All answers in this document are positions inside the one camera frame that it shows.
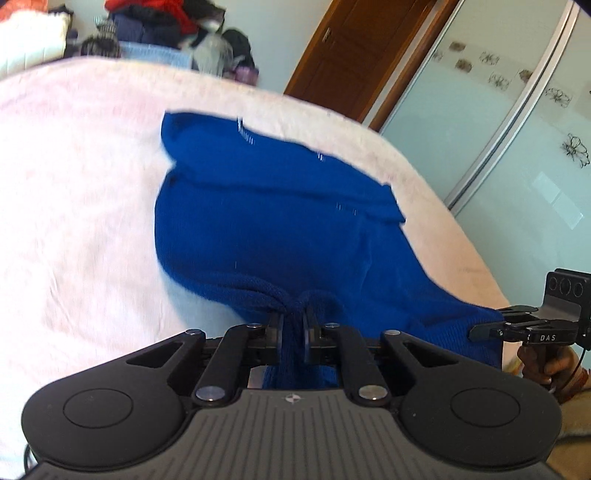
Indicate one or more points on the pink blanket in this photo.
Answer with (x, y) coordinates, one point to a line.
(83, 184)

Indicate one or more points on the light blue knitted cloth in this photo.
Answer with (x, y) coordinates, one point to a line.
(152, 54)

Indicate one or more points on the glass wardrobe sliding door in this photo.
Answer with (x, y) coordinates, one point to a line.
(508, 115)

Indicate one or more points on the clear plastic bag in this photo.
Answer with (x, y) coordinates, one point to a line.
(211, 53)

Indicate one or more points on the purple bag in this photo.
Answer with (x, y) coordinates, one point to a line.
(247, 74)

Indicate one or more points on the leopard print cloth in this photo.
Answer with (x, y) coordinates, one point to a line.
(101, 39)

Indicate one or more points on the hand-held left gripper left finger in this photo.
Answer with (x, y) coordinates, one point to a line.
(276, 337)

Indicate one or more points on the blue knitted sweater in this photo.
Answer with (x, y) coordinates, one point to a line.
(277, 221)

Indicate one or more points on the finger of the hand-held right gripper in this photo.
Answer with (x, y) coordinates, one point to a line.
(519, 312)
(485, 331)

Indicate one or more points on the navy garment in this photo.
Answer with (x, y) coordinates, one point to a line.
(143, 30)

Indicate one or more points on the black bag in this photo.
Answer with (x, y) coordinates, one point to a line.
(238, 46)

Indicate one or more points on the person's right forearm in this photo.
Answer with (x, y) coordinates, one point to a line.
(577, 438)

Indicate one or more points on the brown wooden door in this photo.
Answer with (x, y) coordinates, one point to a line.
(369, 50)

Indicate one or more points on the white quilted jacket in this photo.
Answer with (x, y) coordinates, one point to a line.
(27, 41)

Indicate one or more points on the pile of clothes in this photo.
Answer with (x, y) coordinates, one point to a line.
(157, 9)

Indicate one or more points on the person's right hand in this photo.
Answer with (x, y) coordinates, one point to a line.
(531, 362)

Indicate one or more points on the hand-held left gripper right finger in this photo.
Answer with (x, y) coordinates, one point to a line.
(310, 339)

